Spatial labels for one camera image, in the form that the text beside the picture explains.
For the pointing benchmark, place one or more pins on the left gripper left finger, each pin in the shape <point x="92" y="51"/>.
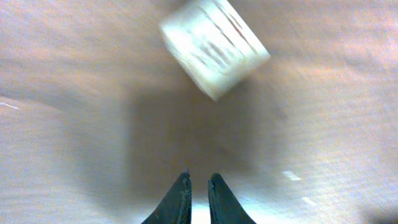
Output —
<point x="176" y="206"/>

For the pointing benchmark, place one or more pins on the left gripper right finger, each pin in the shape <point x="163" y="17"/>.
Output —
<point x="224" y="206"/>

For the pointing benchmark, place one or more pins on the yellow sided acorn block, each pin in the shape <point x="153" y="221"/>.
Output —
<point x="213" y="44"/>

